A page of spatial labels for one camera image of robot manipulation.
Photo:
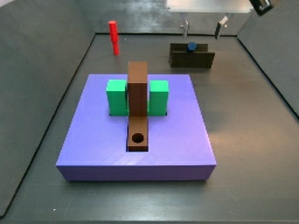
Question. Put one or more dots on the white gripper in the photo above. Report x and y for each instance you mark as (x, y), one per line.
(209, 6)

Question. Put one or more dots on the black angle bracket fixture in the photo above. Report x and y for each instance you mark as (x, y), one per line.
(198, 59)

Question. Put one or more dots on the red stepped peg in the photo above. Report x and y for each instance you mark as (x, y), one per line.
(112, 27)

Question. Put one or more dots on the purple base block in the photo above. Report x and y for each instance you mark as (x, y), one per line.
(94, 153)

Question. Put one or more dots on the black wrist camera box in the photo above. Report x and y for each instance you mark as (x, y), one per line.
(262, 6)

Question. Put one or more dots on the left green block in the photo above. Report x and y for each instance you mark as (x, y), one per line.
(116, 97)

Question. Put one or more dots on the brown L-shaped block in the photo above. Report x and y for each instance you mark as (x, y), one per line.
(136, 96)

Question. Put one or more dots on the right green block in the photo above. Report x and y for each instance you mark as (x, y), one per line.
(159, 91)

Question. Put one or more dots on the green block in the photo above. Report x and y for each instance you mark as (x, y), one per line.
(116, 97)
(159, 91)

